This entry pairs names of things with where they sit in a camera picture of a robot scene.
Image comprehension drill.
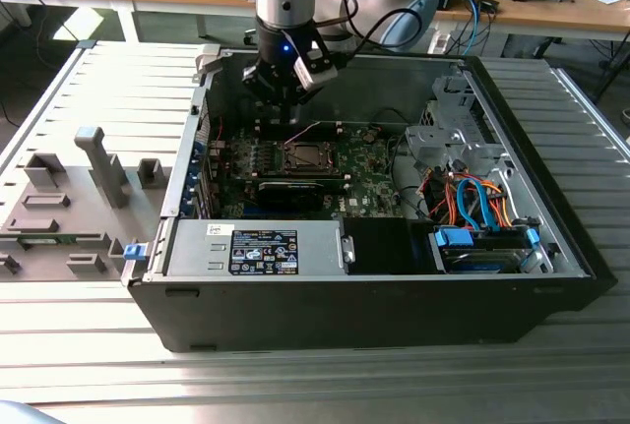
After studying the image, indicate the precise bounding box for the white power strip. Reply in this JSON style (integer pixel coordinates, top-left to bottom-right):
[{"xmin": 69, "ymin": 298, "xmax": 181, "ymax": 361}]
[{"xmin": 426, "ymin": 30, "xmax": 452, "ymax": 55}]

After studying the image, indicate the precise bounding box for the black graphics card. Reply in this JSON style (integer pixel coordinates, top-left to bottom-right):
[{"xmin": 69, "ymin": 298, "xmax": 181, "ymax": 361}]
[{"xmin": 229, "ymin": 172, "xmax": 349, "ymax": 212}]

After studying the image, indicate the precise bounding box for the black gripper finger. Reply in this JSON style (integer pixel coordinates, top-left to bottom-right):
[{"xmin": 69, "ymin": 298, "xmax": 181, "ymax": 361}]
[
  {"xmin": 241, "ymin": 63, "xmax": 292, "ymax": 124},
  {"xmin": 289, "ymin": 83, "xmax": 325, "ymax": 125}
]

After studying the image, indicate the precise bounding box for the CPU socket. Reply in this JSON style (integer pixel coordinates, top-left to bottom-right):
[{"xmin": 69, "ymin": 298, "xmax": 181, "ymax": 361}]
[{"xmin": 275, "ymin": 140, "xmax": 340, "ymax": 175}]

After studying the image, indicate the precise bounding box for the grey parts rack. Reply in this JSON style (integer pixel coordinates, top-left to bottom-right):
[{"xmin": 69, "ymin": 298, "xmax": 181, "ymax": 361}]
[{"xmin": 0, "ymin": 126, "xmax": 171, "ymax": 282}]

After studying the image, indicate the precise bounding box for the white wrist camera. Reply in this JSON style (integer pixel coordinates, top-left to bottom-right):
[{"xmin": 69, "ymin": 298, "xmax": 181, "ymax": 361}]
[{"xmin": 292, "ymin": 48, "xmax": 339, "ymax": 91}]

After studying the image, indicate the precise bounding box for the grey power supply unit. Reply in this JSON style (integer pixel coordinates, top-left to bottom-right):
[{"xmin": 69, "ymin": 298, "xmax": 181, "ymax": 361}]
[{"xmin": 164, "ymin": 220, "xmax": 346, "ymax": 278}]

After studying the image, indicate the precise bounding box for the silver green CPU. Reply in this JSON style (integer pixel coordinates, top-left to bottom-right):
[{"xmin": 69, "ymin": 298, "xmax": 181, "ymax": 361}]
[{"xmin": 292, "ymin": 147, "xmax": 330, "ymax": 168}]

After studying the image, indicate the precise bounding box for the black camera cable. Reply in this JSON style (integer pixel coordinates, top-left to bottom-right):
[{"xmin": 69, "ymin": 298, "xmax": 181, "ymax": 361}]
[{"xmin": 332, "ymin": 8, "xmax": 425, "ymax": 71}]

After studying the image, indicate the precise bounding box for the black PC case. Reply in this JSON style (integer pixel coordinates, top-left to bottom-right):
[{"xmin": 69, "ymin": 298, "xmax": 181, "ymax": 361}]
[{"xmin": 126, "ymin": 44, "xmax": 619, "ymax": 354}]

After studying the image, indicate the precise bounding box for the green motherboard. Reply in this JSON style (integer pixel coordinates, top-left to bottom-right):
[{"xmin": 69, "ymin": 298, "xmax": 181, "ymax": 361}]
[{"xmin": 206, "ymin": 121, "xmax": 410, "ymax": 221}]

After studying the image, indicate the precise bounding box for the blue wire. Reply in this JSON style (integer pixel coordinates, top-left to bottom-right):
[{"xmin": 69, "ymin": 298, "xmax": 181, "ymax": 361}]
[
  {"xmin": 455, "ymin": 176, "xmax": 481, "ymax": 227},
  {"xmin": 472, "ymin": 180, "xmax": 499, "ymax": 232}
]

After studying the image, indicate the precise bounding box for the blue chair back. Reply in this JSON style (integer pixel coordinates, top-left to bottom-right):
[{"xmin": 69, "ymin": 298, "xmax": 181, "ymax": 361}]
[{"xmin": 0, "ymin": 399, "xmax": 65, "ymax": 424}]

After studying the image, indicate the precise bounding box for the hard disk blue carrier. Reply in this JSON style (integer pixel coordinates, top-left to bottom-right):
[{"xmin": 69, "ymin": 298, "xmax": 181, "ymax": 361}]
[{"xmin": 430, "ymin": 226, "xmax": 542, "ymax": 275}]

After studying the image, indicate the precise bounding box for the green RAM stick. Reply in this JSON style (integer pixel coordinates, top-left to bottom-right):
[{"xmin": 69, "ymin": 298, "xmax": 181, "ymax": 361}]
[{"xmin": 18, "ymin": 234, "xmax": 80, "ymax": 248}]

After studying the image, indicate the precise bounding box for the orange wire bundle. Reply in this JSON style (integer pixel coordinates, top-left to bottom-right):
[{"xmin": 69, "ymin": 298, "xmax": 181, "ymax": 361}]
[{"xmin": 427, "ymin": 170, "xmax": 518, "ymax": 228}]

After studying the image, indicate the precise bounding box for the black plastic shroud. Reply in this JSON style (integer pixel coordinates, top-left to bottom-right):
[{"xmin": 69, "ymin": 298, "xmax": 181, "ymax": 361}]
[{"xmin": 343, "ymin": 219, "xmax": 437, "ymax": 277}]

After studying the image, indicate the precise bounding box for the blue hanging cable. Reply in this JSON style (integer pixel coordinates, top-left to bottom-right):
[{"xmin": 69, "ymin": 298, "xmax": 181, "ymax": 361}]
[{"xmin": 465, "ymin": 0, "xmax": 486, "ymax": 57}]

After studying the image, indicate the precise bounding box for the silver drive cage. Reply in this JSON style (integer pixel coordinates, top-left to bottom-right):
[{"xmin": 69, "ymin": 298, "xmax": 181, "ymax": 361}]
[{"xmin": 403, "ymin": 74, "xmax": 513, "ymax": 184}]

